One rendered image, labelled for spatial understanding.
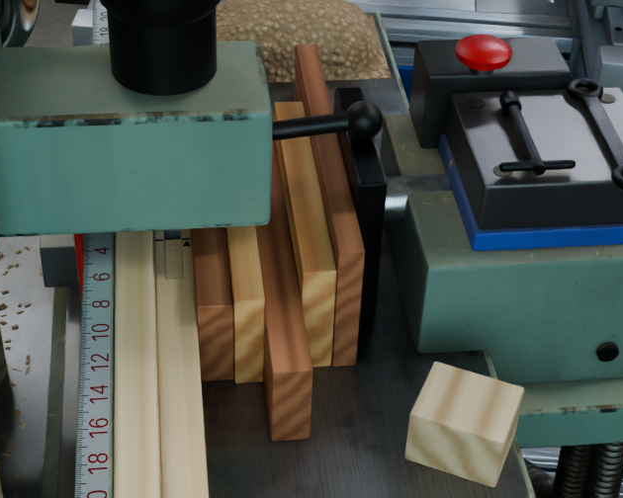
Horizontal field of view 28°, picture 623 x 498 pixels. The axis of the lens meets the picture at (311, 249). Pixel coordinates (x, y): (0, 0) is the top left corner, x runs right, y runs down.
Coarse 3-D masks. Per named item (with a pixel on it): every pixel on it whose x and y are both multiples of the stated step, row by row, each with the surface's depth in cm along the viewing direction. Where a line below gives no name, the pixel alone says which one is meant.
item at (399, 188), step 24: (336, 96) 67; (360, 96) 67; (360, 144) 64; (360, 168) 62; (360, 192) 61; (384, 192) 62; (408, 192) 67; (360, 216) 62; (384, 216) 63; (360, 312) 67
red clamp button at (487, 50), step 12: (480, 36) 67; (492, 36) 67; (456, 48) 66; (468, 48) 66; (480, 48) 66; (492, 48) 66; (504, 48) 66; (468, 60) 65; (480, 60) 65; (492, 60) 65; (504, 60) 65
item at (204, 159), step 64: (0, 64) 61; (64, 64) 61; (256, 64) 62; (0, 128) 57; (64, 128) 58; (128, 128) 58; (192, 128) 58; (256, 128) 59; (0, 192) 60; (64, 192) 60; (128, 192) 60; (192, 192) 61; (256, 192) 61
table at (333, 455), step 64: (384, 256) 72; (384, 320) 67; (256, 384) 63; (320, 384) 64; (384, 384) 64; (576, 384) 68; (256, 448) 60; (320, 448) 60; (384, 448) 60; (512, 448) 61
